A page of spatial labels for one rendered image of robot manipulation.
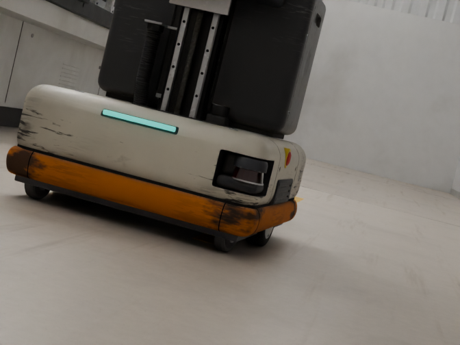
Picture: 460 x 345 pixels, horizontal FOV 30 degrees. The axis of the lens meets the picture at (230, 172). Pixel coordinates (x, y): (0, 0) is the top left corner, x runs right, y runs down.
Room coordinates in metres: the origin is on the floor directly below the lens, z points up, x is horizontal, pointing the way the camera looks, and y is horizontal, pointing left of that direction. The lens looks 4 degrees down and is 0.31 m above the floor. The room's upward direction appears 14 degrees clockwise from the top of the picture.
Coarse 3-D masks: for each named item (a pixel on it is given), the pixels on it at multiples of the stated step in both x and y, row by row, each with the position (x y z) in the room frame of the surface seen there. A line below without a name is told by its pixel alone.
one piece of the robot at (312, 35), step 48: (144, 0) 2.34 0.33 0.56; (240, 0) 2.28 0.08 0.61; (288, 0) 2.25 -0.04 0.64; (144, 48) 2.26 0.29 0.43; (192, 48) 2.23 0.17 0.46; (240, 48) 2.27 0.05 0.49; (288, 48) 2.24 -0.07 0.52; (144, 96) 2.27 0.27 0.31; (192, 96) 2.25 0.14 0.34; (240, 96) 2.26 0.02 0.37; (288, 96) 2.25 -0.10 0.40
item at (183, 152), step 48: (48, 96) 2.03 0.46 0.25; (96, 96) 2.05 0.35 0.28; (48, 144) 2.02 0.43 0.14; (96, 144) 1.99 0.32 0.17; (144, 144) 1.97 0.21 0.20; (192, 144) 1.94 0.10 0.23; (240, 144) 1.92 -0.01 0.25; (288, 144) 2.29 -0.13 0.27; (96, 192) 1.99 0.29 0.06; (144, 192) 1.96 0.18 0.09; (192, 192) 1.94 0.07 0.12; (240, 192) 1.94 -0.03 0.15; (288, 192) 2.30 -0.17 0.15
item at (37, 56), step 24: (0, 24) 3.92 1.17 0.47; (24, 24) 4.16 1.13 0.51; (0, 48) 3.97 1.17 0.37; (24, 48) 4.22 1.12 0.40; (48, 48) 4.49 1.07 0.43; (72, 48) 4.81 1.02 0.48; (0, 72) 4.02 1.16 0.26; (24, 72) 4.28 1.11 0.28; (48, 72) 4.56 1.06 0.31; (72, 72) 4.89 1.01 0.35; (96, 72) 5.27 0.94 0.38; (0, 96) 4.08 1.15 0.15; (24, 96) 4.34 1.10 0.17; (0, 120) 4.19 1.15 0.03
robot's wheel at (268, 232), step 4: (272, 228) 2.28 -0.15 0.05; (260, 232) 2.16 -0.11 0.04; (264, 232) 2.17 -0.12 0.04; (268, 232) 2.22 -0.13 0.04; (252, 236) 2.17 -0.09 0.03; (256, 236) 2.17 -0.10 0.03; (260, 236) 2.16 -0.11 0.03; (264, 236) 2.19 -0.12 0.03; (268, 236) 2.24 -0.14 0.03; (248, 240) 2.19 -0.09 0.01; (252, 240) 2.19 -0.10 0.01; (256, 240) 2.18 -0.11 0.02; (260, 240) 2.18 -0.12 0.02; (264, 240) 2.20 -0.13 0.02; (256, 244) 2.20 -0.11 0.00; (260, 244) 2.19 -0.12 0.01; (264, 244) 2.22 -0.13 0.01
